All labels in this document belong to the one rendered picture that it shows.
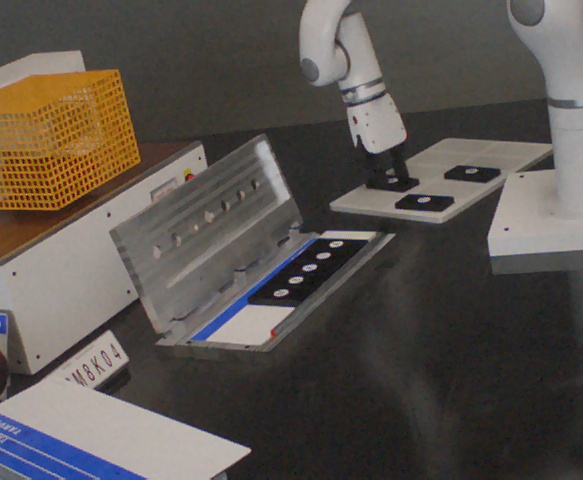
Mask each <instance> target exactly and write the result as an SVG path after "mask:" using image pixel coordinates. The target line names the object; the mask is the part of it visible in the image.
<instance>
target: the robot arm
mask: <svg viewBox="0 0 583 480"><path fill-rule="evenodd" d="M352 1H353V0H308V2H307V4H306V6H305V8H304V11H303V14H302V18H301V22H300V30H299V54H300V65H301V70H302V73H303V76H304V78H305V80H306V81H307V82H308V83H309V84H312V85H315V86H324V85H327V84H330V83H334V82H337V83H338V86H339V88H340V92H341V95H342V98H343V101H344V102H349V101H350V103H348V104H347V105H348V108H347V115H348V121H349V126H350V131H351V135H352V137H353V141H354V144H355V147H356V149H355V154H354V161H356V162H358V163H360V164H362V165H363V166H365V167H367V169H368V170H369V171H372V174H373V178H374V181H375V184H376V187H377V189H386V188H388V187H389V183H388V177H387V174H386V171H385V168H384V167H383V168H381V158H380V153H381V152H383V151H385V150H387V149H388V152H389V153H390V155H391V157H392V158H393V159H391V164H392V167H393V170H394V174H395V176H400V177H407V178H408V177H409V173H408V170H407V167H406V164H405V160H404V156H405V152H404V150H405V147H406V142H407V139H408V137H409V135H408V133H406V132H405V130H404V127H403V124H402V121H401V119H400V116H399V114H398V111H397V109H396V107H395V105H394V103H393V101H392V99H391V96H390V94H389V93H385V92H382V91H383V90H385V89H386V85H385V82H384V80H383V76H382V73H381V70H380V67H379V64H378V61H377V58H376V55H375V52H374V48H373V45H372V42H371V39H370V36H369V33H368V30H367V27H366V24H365V21H364V18H363V15H362V13H360V12H353V13H349V14H346V15H343V13H344V11H345V10H346V8H347V7H348V6H349V4H350V3H351V2H352ZM507 12H508V17H509V20H510V23H511V26H512V28H513V29H514V31H515V33H516V34H517V36H518V37H519V38H520V39H521V41H522V42H523V43H524V44H525V45H526V46H527V48H528V49H529V50H530V51H531V52H532V53H533V55H534V56H535V57H536V58H535V59H536V60H537V62H538V63H539V65H540V66H541V69H542V71H543V74H544V79H545V89H546V98H547V106H548V115H549V123H550V131H551V139H552V148H553V157H554V165H555V174H556V183H557V188H556V189H554V190H552V191H550V192H548V193H547V194H545V195H544V196H543V197H542V198H541V199H540V200H539V201H538V204H537V205H538V213H539V215H540V216H541V217H542V218H543V219H545V220H547V221H549V222H552V223H556V224H560V225H566V226H583V0H507ZM393 147H395V149H394V148H393ZM372 152H373V153H372ZM365 155H366V157H365ZM372 156H374V161H373V159H372Z"/></svg>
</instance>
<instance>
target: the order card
mask: <svg viewBox="0 0 583 480"><path fill-rule="evenodd" d="M128 360H129V358H128V356H127V355H126V353H125V352H124V351H123V350H122V348H121V346H120V345H119V343H118V342H117V340H116V339H115V337H114V336H113V334H112V333H111V331H110V330H108V331H107V332H105V333H104V334H103V335H101V336H100V337H99V338H97V339H96V340H95V341H94V342H93V343H92V344H90V345H89V346H88V347H86V348H85V349H84V350H82V351H81V352H79V353H78V354H77V355H75V356H73V357H71V358H70V359H69V360H67V361H66V362H65V363H63V364H62V365H61V366H59V367H58V368H57V369H55V370H54V371H53V372H51V373H50V374H49V375H47V376H46V377H45V378H43V379H42V380H41V381H43V380H45V379H47V378H49V377H51V376H58V377H61V378H63V379H66V380H68V381H71V382H74V383H76V384H79V385H82V386H84V387H87V388H89V389H91V390H92V389H93V388H94V387H96V386H97V385H98V384H99V383H101V382H102V381H103V380H105V379H106V378H107V377H108V376H110V375H111V374H112V373H113V372H115V371H116V370H117V369H118V368H120V367H121V366H122V365H123V364H125V363H126V362H127V361H128Z"/></svg>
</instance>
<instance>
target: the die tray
mask: <svg viewBox="0 0 583 480"><path fill-rule="evenodd" d="M552 153H553V148H552V144H542V143H525V142H510V141H493V140H477V139H460V138H446V139H444V140H442V141H440V142H438V143H436V144H435V145H433V146H431V147H429V148H428V149H426V150H424V151H422V152H420V153H419V154H417V155H415V156H413V157H412V158H410V159H408V160H406V161H405V164H406V167H407V170H408V173H409V177H408V178H414V179H419V183H420V185H419V186H417V187H415V188H411V189H409V190H407V191H405V192H403V193H401V192H395V191H388V190H382V189H368V188H366V184H364V185H363V186H361V187H359V188H357V189H354V190H352V191H350V192H348V193H347V194H345V195H343V196H341V197H340V198H338V199H336V200H334V201H332V202H331V203H330V207H331V210H332V211H341V212H349V213H358V214H366V215H375V216H383V217H391V218H399V219H408V220H416V221H425V222H433V223H443V222H446V221H448V220H449V219H450V218H451V217H453V216H455V215H456V214H458V213H459V212H461V211H462V210H464V209H466V208H467V207H469V206H470V205H472V204H473V203H475V202H476V201H478V200H480V199H481V198H483V197H484V196H486V195H487V194H489V193H491V192H492V191H494V190H495V189H497V188H498V187H502V186H503V185H505V183H506V180H507V177H508V174H513V173H522V172H524V171H526V170H527V169H529V168H530V167H532V166H533V165H535V164H537V163H538V162H540V161H541V160H543V159H544V158H546V157H547V156H549V155H551V154H552ZM457 165H464V166H474V167H485V168H496V169H500V171H501V175H500V176H498V177H496V178H495V179H493V180H491V181H490V182H488V183H486V184H483V183H474V182H464V181H455V180H446V179H444V173H446V172H447V171H449V170H450V169H452V168H454V167H455V166H457ZM408 193H411V194H427V195H442V196H453V198H454V203H453V204H451V205H450V206H449V207H448V208H447V209H445V210H444V211H442V212H430V211H416V210H403V209H395V206H394V203H395V202H396V201H398V200H399V199H401V198H402V197H404V196H405V195H407V194H408Z"/></svg>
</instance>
